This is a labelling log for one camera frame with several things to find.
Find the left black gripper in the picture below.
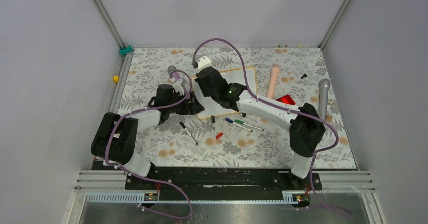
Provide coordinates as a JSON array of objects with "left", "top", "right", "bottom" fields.
[{"left": 167, "top": 91, "right": 204, "bottom": 115}]

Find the yellow framed whiteboard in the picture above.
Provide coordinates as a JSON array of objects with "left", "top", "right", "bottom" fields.
[{"left": 191, "top": 66, "right": 258, "bottom": 120}]

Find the red marker cap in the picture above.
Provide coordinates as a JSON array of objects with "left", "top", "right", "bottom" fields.
[{"left": 216, "top": 133, "right": 223, "bottom": 140}]

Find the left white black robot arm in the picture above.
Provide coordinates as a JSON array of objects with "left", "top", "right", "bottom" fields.
[{"left": 91, "top": 84, "right": 205, "bottom": 189}]

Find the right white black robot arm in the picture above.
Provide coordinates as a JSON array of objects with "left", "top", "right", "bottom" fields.
[{"left": 194, "top": 66, "right": 326, "bottom": 190}]

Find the black whiteboard marker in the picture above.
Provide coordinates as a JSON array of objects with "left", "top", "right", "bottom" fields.
[{"left": 179, "top": 122, "right": 199, "bottom": 145}]

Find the blue whiteboard marker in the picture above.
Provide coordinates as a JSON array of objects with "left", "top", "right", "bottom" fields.
[{"left": 225, "top": 118, "right": 253, "bottom": 132}]

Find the green whiteboard marker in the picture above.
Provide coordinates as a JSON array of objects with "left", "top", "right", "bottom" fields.
[{"left": 235, "top": 119, "right": 264, "bottom": 131}]

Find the purple glitter microphone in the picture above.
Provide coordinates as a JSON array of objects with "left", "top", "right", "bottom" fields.
[{"left": 167, "top": 65, "right": 182, "bottom": 79}]

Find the pink cylinder microphone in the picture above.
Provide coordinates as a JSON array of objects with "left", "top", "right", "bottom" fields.
[{"left": 266, "top": 64, "right": 280, "bottom": 99}]

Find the red small box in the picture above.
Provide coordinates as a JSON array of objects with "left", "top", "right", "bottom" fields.
[{"left": 276, "top": 94, "right": 296, "bottom": 105}]

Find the floral table mat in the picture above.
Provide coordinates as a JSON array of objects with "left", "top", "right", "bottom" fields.
[{"left": 103, "top": 46, "right": 358, "bottom": 170}]

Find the yellow small cube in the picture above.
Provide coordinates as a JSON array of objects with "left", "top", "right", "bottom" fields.
[{"left": 113, "top": 75, "right": 119, "bottom": 83}]

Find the teal corner clamp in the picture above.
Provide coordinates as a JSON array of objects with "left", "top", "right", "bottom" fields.
[{"left": 119, "top": 45, "right": 134, "bottom": 57}]

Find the silver microphone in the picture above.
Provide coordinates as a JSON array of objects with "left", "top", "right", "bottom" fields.
[{"left": 318, "top": 78, "right": 330, "bottom": 119}]

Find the small wooden cube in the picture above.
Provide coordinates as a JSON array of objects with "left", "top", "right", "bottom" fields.
[{"left": 325, "top": 115, "right": 333, "bottom": 123}]

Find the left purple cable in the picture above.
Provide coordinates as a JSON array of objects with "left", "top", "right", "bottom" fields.
[{"left": 104, "top": 70, "right": 194, "bottom": 220}]

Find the purple cable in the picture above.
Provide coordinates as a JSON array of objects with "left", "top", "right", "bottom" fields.
[
  {"left": 192, "top": 38, "right": 353, "bottom": 218},
  {"left": 104, "top": 70, "right": 194, "bottom": 220}
]

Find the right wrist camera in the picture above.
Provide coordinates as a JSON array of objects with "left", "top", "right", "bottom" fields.
[{"left": 192, "top": 56, "right": 212, "bottom": 71}]

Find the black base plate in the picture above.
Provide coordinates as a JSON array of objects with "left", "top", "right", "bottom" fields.
[{"left": 125, "top": 166, "right": 322, "bottom": 200}]

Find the white slotted cable duct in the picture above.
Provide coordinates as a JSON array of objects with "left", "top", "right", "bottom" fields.
[{"left": 85, "top": 191, "right": 301, "bottom": 204}]

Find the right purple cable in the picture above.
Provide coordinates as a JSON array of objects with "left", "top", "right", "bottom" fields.
[{"left": 192, "top": 38, "right": 353, "bottom": 218}]

